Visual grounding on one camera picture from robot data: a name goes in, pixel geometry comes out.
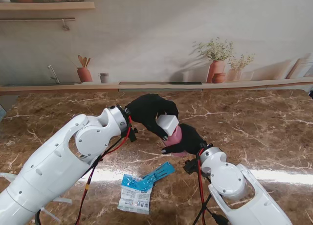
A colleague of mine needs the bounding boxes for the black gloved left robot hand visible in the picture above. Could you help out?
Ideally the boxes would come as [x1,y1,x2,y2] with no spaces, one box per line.
[124,93,179,141]

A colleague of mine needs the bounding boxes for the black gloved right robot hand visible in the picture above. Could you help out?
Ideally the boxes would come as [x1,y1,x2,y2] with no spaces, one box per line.
[160,123,208,155]

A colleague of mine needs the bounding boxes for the clear bottle with pink seasoning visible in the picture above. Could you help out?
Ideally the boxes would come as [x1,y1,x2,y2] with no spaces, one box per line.
[163,126,190,158]

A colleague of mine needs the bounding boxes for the white square bottle cap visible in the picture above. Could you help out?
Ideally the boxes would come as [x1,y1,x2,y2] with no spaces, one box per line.
[156,114,179,136]

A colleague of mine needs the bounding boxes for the blue plastic bag clip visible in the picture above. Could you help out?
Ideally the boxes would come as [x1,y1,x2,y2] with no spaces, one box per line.
[132,161,176,193]

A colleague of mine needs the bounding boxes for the white and blue seasoning bag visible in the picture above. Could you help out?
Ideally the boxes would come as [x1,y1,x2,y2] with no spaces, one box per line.
[116,173,154,215]

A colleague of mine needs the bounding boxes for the beige vase with flowers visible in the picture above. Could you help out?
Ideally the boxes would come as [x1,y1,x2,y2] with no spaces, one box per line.
[226,53,255,83]

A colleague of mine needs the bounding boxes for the wooden cutting boards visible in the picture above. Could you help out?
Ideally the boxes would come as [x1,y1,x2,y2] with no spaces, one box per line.
[286,57,313,79]

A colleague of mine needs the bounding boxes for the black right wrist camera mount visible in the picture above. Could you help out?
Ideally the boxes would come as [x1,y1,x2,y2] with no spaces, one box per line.
[183,158,201,175]

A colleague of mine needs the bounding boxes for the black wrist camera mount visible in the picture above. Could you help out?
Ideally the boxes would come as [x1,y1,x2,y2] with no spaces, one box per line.
[183,158,201,175]
[122,127,139,143]

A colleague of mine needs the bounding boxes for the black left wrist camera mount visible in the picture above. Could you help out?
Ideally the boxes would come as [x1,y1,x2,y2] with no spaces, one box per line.
[122,127,139,143]

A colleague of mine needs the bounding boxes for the red and black right arm cables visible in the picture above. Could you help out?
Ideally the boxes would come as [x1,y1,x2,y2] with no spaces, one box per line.
[192,149,230,225]

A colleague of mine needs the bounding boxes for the red and black arm cables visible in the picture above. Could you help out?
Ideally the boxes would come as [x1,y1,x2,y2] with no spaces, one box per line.
[192,149,230,225]
[34,116,134,225]

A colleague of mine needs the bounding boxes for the red and black left arm cables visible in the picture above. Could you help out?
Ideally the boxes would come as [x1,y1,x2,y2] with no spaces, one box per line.
[34,116,134,225]

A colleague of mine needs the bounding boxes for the wooden wall shelf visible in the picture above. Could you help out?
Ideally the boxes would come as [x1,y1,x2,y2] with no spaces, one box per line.
[0,1,95,12]

